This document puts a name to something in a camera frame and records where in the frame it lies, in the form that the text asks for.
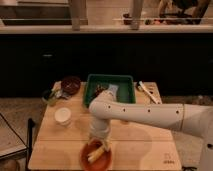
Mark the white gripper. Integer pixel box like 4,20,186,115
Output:
89,121,110,151

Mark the yellow banana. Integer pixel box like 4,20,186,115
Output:
87,146,105,163

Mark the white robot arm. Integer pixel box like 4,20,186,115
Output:
89,90,213,171

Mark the red bowl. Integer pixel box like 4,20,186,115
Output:
79,139,112,171

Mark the dark brown bowl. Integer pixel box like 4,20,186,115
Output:
61,76,81,95

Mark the white lidded cup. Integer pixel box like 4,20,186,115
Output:
54,107,71,126

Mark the dark food in tray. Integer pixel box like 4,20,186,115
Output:
94,85,107,97

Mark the green plastic tray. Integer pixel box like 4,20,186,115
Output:
83,74,136,107

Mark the white knife utensil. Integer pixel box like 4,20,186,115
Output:
138,81,159,104

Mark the dark green cup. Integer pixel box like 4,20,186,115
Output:
42,90,57,106

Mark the black chair frame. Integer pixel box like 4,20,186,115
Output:
0,113,36,171

